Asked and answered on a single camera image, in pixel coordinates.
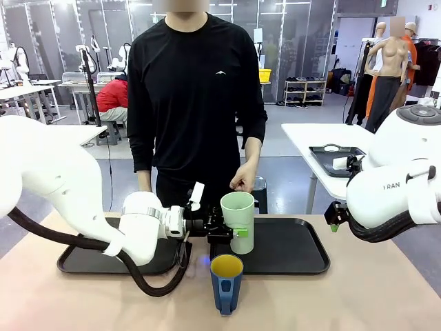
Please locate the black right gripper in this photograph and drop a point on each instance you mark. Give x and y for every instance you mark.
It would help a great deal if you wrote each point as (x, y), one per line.
(336, 212)

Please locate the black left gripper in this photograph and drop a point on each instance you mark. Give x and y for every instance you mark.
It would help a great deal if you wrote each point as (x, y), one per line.
(217, 234)

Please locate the light green plastic cup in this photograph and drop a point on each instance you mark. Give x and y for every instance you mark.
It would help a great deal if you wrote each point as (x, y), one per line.
(243, 220)

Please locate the person's right forearm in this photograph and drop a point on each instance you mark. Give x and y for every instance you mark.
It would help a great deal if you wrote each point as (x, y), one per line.
(144, 181)

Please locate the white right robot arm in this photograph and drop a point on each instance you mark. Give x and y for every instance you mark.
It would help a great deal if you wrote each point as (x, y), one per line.
(379, 203)

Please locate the person's left forearm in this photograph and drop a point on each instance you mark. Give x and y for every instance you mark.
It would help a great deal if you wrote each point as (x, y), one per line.
(253, 151)

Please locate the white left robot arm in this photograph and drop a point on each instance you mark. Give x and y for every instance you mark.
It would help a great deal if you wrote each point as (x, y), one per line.
(51, 162)

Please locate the person's left hand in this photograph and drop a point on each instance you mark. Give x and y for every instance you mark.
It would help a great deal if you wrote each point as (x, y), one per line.
(246, 177)

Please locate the black plastic serving tray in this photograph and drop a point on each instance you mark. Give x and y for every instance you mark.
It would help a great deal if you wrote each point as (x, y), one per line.
(86, 262)
(286, 245)

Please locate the blue mug yellow inside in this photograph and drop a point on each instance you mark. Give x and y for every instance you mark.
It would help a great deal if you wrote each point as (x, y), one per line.
(224, 296)

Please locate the white side table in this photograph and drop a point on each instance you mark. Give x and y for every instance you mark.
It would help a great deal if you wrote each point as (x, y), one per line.
(310, 134)
(93, 132)

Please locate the white shoe rack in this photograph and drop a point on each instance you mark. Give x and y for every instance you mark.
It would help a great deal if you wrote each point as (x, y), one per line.
(305, 91)

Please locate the person in black shirt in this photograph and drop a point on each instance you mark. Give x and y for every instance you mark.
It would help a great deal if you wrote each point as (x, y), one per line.
(193, 103)

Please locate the black bags pile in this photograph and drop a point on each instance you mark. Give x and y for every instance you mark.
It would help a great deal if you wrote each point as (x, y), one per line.
(339, 79)

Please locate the yellow basket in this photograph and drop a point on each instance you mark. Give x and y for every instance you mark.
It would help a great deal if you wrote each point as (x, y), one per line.
(265, 76)

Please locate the grey step stool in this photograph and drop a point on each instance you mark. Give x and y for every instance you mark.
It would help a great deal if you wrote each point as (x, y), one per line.
(110, 129)

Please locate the bare beige mannequin grey trousers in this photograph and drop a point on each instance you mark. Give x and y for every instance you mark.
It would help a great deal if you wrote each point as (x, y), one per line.
(391, 58)

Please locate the seated person red jacket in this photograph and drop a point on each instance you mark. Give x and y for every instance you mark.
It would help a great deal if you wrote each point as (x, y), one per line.
(112, 96)

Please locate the hanging black garments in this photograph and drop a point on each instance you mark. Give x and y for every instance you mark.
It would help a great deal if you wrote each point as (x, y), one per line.
(427, 62)

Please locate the mannequin orange dress and hat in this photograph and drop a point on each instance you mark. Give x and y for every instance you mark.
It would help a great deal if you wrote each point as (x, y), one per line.
(411, 51)

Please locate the white mannequin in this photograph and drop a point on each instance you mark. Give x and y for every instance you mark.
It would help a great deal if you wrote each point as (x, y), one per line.
(380, 29)

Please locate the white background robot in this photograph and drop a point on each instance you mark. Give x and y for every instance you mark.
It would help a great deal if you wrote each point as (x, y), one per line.
(20, 65)
(82, 60)
(122, 55)

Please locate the black tripod stand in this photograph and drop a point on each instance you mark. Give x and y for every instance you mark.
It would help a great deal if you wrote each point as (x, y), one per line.
(90, 79)

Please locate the white background desk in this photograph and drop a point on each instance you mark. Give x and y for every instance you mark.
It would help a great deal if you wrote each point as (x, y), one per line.
(27, 90)
(74, 84)

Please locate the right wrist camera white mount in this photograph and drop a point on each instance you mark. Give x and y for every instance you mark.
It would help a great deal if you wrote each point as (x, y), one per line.
(341, 162)

